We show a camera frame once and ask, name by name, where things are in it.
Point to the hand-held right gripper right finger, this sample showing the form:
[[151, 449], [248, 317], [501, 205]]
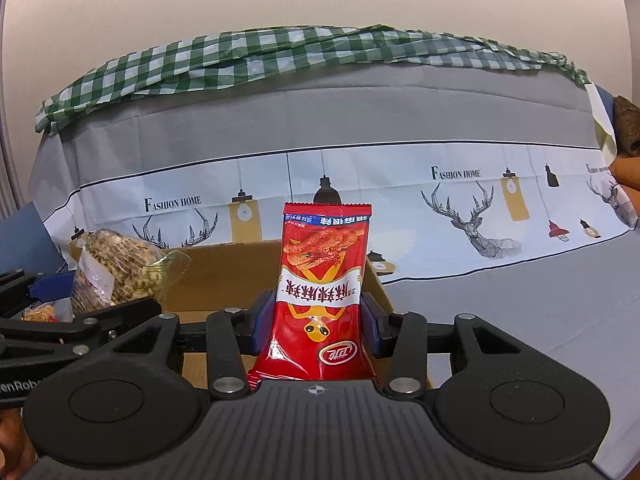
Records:
[[372, 327]]

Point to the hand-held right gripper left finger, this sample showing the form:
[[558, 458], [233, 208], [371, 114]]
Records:
[[263, 322]]

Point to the red snack packet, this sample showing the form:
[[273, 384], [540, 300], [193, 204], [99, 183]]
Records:
[[315, 300]]

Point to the orange cushion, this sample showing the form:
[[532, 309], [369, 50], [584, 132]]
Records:
[[629, 185]]

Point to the brown cushion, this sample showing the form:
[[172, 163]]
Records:
[[629, 125]]

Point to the blue cushion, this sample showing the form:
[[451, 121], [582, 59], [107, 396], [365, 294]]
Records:
[[25, 240]]

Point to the green checked cloth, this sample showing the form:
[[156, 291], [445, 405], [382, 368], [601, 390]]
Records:
[[280, 52]]

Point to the brown cardboard box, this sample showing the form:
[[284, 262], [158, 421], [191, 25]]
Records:
[[220, 275]]

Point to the clear bag of nuts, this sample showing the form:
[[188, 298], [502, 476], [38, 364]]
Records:
[[112, 275]]

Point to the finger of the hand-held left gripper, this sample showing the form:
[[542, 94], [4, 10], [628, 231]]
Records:
[[45, 287], [60, 332]]

